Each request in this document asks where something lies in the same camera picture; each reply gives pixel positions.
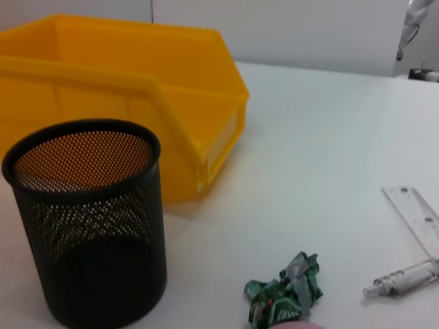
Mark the small black box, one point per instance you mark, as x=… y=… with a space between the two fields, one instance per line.
x=423 y=74

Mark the green plastic wrapper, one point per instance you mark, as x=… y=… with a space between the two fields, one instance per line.
x=284 y=305

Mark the white humanoid robot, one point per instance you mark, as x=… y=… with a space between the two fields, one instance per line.
x=413 y=20

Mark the silver white ballpoint pen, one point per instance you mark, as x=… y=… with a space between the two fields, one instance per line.
x=404 y=279

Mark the black mesh pen cup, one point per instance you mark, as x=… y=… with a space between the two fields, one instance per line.
x=103 y=257

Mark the yellow plastic storage bin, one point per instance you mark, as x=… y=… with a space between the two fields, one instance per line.
x=103 y=92

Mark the clear plastic ruler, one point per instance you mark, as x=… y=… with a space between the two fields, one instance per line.
x=418 y=219

